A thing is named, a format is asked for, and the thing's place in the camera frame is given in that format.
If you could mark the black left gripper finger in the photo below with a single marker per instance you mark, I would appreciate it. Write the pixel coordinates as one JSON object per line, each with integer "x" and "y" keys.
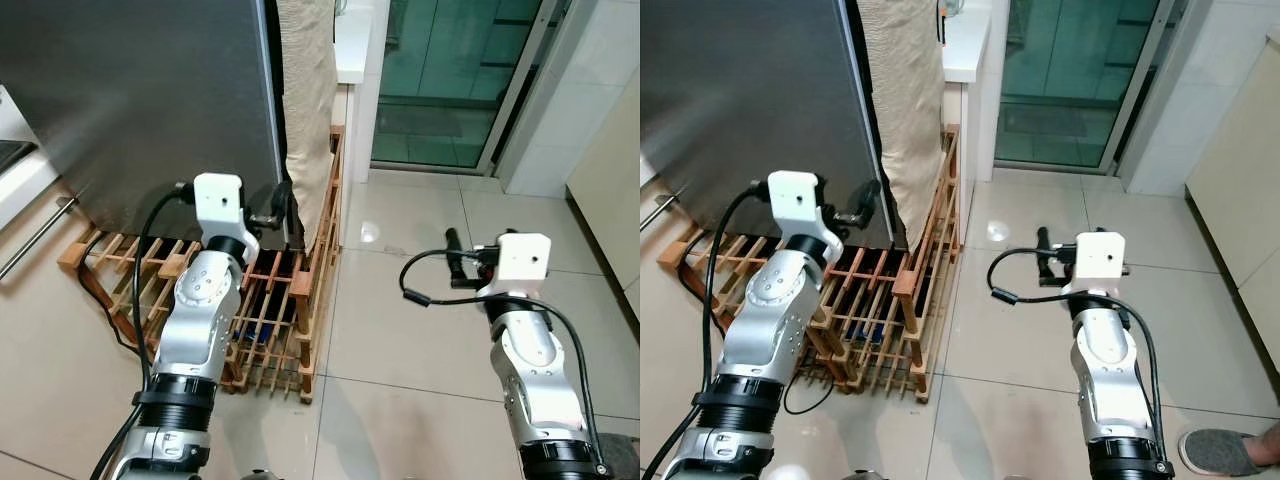
{"x": 869, "y": 203}
{"x": 283, "y": 208}

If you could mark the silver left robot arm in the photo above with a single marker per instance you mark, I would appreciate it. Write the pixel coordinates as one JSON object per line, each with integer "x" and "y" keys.
{"x": 195, "y": 310}
{"x": 775, "y": 310}

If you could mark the stainless steel fridge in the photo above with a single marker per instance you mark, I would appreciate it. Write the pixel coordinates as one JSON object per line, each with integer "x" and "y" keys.
{"x": 140, "y": 90}
{"x": 750, "y": 90}

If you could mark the wooden slatted rack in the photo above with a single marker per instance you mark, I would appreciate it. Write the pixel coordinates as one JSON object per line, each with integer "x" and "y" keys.
{"x": 915, "y": 290}
{"x": 305, "y": 290}

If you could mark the blue packet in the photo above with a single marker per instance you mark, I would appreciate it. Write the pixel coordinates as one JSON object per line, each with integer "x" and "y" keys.
{"x": 262, "y": 330}
{"x": 870, "y": 328}

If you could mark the cream cabinet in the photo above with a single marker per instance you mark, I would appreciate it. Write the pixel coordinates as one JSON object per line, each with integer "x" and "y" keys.
{"x": 1240, "y": 180}
{"x": 610, "y": 200}

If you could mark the white counter unit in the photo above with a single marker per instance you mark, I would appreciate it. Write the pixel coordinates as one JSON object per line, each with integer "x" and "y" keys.
{"x": 965, "y": 50}
{"x": 352, "y": 50}

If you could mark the glass sliding door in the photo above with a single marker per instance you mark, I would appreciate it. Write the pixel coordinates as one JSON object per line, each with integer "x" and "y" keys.
{"x": 440, "y": 70}
{"x": 1060, "y": 70}

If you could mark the white kitchen counter cabinet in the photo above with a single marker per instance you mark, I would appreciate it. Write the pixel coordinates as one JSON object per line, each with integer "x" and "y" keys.
{"x": 647, "y": 170}
{"x": 20, "y": 195}

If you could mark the grey slipper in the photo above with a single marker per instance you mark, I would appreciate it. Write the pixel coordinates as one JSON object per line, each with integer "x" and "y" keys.
{"x": 622, "y": 460}
{"x": 1215, "y": 452}

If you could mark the person's bare foot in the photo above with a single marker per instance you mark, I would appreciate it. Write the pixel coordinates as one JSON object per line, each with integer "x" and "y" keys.
{"x": 1268, "y": 445}

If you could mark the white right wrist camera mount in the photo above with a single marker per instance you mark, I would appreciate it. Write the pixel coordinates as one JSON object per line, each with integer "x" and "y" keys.
{"x": 1098, "y": 255}
{"x": 520, "y": 258}

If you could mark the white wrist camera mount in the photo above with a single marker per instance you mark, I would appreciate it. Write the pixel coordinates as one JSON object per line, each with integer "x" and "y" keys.
{"x": 520, "y": 258}
{"x": 795, "y": 200}
{"x": 218, "y": 200}
{"x": 1098, "y": 255}

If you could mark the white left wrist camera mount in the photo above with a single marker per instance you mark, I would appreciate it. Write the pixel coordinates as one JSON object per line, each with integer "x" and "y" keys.
{"x": 795, "y": 200}
{"x": 218, "y": 200}

